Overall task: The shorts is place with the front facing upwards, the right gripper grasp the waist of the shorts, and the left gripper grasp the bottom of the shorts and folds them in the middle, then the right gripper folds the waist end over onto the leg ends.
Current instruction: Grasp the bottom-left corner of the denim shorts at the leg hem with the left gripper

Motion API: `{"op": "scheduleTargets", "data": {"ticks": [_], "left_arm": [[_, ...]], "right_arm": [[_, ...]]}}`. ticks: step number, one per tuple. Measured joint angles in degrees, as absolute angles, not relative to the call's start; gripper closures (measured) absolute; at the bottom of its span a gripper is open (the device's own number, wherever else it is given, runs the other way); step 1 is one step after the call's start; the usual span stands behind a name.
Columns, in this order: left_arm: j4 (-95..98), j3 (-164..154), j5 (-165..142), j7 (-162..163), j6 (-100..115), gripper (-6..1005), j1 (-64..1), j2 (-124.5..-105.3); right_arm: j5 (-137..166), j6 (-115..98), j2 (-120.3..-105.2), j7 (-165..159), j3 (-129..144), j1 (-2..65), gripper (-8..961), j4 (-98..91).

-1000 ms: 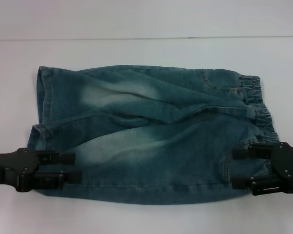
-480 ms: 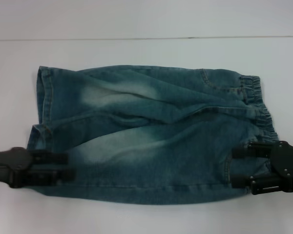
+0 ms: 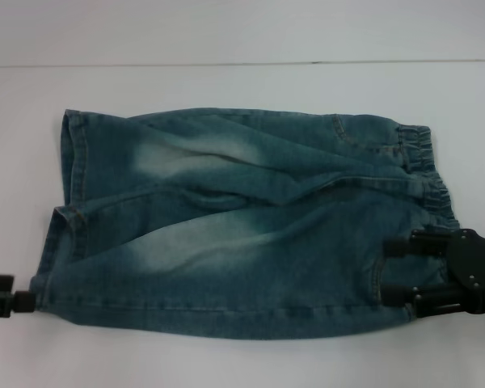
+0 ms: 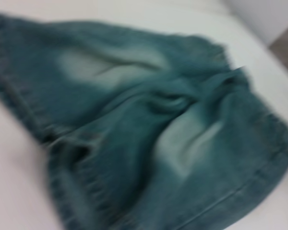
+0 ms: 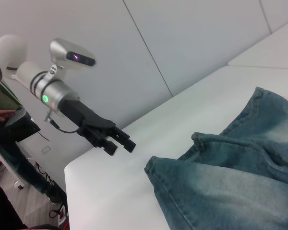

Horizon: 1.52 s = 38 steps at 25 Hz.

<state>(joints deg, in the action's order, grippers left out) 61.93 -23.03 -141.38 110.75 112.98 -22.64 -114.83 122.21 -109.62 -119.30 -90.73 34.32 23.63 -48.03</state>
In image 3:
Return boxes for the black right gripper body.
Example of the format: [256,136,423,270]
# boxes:
[439,228,485,315]

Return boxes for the blue denim shorts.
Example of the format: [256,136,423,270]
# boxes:
[28,108,449,340]

